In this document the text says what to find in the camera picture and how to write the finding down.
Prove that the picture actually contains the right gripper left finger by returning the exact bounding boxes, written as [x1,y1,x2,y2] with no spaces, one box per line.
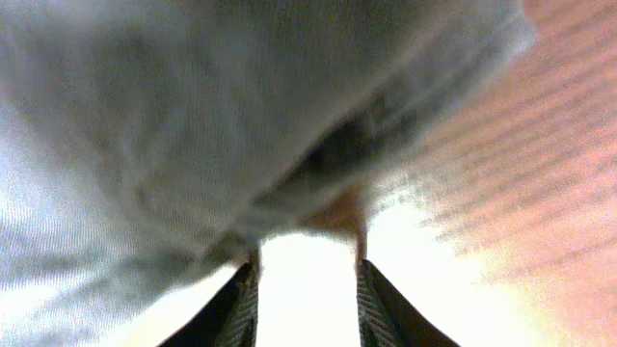
[159,263,258,347]

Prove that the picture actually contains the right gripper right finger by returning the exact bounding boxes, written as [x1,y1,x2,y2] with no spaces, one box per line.
[357,259,458,347]

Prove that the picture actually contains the grey shorts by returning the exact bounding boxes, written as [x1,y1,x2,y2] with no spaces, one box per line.
[1,0,535,346]

